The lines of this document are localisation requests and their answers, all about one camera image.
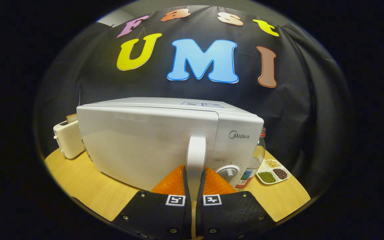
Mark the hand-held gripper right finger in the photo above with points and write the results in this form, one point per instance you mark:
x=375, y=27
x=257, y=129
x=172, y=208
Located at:
x=228, y=216

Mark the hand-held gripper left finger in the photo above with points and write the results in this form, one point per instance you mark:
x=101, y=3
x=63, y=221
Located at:
x=158, y=216

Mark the white microwave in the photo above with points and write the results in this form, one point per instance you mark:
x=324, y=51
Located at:
x=138, y=140

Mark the white divided dish of beans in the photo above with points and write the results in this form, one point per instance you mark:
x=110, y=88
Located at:
x=272, y=172

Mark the clear bottle with red cap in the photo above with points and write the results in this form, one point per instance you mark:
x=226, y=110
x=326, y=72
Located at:
x=258, y=156

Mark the white toaster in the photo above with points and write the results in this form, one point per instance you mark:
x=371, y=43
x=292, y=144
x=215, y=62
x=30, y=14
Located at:
x=68, y=141

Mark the black backdrop cloth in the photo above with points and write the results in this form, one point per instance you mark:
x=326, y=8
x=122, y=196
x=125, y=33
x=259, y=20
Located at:
x=295, y=110

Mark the toast slice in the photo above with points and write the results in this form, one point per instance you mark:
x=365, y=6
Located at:
x=72, y=118

